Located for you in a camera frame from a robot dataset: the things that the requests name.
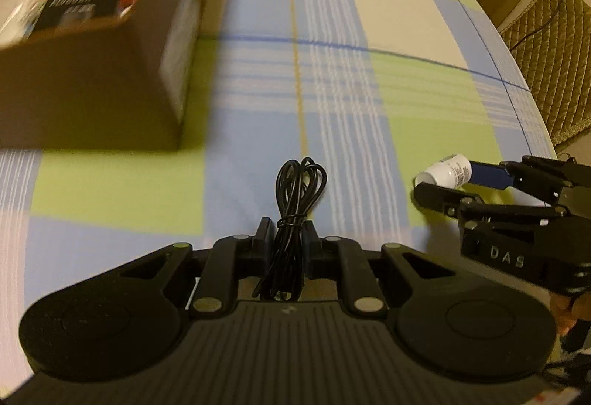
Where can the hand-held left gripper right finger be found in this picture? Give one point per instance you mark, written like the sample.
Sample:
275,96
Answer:
311,243

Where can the small white bottle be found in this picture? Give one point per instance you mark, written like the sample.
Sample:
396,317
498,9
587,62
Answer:
443,171

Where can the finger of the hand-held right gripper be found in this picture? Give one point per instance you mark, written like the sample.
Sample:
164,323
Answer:
489,176
434,197

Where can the person's right hand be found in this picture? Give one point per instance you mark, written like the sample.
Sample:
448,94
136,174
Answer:
565,312

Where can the black product box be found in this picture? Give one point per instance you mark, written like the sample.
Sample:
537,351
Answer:
74,12

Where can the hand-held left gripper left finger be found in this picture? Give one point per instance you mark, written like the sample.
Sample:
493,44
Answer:
264,238

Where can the quilted chair cover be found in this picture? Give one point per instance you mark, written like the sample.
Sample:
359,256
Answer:
554,63

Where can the brown cardboard box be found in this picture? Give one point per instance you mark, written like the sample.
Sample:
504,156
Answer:
92,100

